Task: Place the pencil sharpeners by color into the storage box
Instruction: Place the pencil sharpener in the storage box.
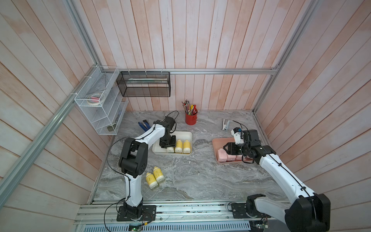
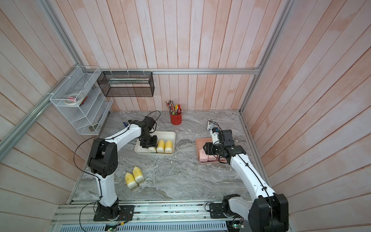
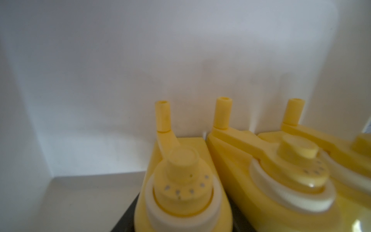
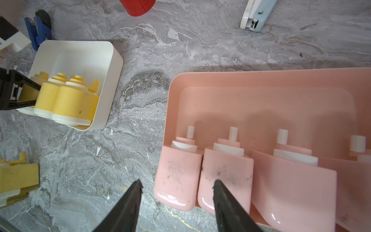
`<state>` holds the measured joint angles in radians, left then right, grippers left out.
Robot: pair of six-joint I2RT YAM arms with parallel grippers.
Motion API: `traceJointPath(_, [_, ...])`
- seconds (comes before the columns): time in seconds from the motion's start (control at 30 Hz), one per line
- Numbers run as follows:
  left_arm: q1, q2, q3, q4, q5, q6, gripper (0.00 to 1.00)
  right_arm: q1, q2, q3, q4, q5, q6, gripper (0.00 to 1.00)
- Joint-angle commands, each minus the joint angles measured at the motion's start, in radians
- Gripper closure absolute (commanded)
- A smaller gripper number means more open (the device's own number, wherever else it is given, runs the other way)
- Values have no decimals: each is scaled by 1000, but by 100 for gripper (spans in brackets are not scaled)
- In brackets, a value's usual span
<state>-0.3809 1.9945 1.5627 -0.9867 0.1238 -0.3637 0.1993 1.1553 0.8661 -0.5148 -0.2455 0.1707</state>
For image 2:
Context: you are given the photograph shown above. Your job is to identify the white storage tray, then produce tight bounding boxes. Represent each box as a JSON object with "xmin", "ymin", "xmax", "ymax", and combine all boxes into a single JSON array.
[{"xmin": 134, "ymin": 131, "xmax": 176, "ymax": 156}]

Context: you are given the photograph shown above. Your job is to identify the red pen cup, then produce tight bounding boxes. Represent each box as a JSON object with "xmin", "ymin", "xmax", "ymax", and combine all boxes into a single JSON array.
[{"xmin": 170, "ymin": 113, "xmax": 182, "ymax": 125}]

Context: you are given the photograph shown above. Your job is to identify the pink storage tray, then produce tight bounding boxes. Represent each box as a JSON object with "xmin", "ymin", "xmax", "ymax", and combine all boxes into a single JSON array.
[{"xmin": 196, "ymin": 138, "xmax": 229, "ymax": 164}]

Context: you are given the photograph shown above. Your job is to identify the pens and pencils bunch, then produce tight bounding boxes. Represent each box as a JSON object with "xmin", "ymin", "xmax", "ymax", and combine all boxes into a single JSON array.
[{"xmin": 165, "ymin": 100, "xmax": 182, "ymax": 116}]

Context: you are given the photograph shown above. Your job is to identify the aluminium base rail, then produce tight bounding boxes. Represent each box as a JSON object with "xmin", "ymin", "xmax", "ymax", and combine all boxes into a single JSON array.
[{"xmin": 51, "ymin": 200, "xmax": 250, "ymax": 232}]

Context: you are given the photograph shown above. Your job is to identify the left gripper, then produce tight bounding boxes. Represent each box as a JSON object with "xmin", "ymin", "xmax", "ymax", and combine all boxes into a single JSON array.
[{"xmin": 140, "ymin": 132, "xmax": 158, "ymax": 148}]

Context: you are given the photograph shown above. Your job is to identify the pink pencil sharpener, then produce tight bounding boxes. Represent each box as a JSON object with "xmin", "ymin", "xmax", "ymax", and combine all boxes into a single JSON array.
[
  {"xmin": 198, "ymin": 148, "xmax": 208, "ymax": 162},
  {"xmin": 208, "ymin": 155, "xmax": 218, "ymax": 162}
]

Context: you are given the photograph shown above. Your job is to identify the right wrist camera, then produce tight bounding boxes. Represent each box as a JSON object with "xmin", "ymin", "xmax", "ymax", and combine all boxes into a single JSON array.
[{"xmin": 210, "ymin": 127, "xmax": 219, "ymax": 143}]

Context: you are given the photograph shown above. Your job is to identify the red handled tool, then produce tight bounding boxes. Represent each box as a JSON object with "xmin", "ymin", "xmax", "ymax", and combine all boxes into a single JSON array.
[{"xmin": 79, "ymin": 96, "xmax": 88, "ymax": 106}]

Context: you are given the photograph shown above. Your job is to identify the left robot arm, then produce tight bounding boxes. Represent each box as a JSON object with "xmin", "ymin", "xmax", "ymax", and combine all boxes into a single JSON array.
[{"xmin": 88, "ymin": 116, "xmax": 157, "ymax": 221}]

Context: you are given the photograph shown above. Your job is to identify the tape roll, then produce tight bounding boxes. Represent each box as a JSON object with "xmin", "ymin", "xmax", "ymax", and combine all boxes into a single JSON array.
[{"xmin": 63, "ymin": 92, "xmax": 83, "ymax": 106}]

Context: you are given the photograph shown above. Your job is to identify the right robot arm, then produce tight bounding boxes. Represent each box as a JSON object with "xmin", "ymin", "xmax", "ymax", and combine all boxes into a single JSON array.
[{"xmin": 203, "ymin": 128, "xmax": 289, "ymax": 232}]

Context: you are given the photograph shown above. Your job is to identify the white wire wall shelf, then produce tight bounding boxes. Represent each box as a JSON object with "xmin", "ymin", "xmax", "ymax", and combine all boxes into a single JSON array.
[{"xmin": 50, "ymin": 66, "xmax": 113, "ymax": 136}]

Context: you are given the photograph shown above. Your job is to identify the yellow pencil sharpener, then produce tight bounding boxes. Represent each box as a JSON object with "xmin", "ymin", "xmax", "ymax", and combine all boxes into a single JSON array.
[
  {"xmin": 164, "ymin": 140, "xmax": 174, "ymax": 154},
  {"xmin": 133, "ymin": 166, "xmax": 145, "ymax": 183},
  {"xmin": 148, "ymin": 147, "xmax": 157, "ymax": 153},
  {"xmin": 125, "ymin": 173, "xmax": 138, "ymax": 189},
  {"xmin": 156, "ymin": 139, "xmax": 165, "ymax": 154}
]

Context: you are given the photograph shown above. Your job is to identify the black mesh wall basket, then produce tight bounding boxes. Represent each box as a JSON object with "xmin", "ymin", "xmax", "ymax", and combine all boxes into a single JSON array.
[{"xmin": 97, "ymin": 71, "xmax": 155, "ymax": 97}]

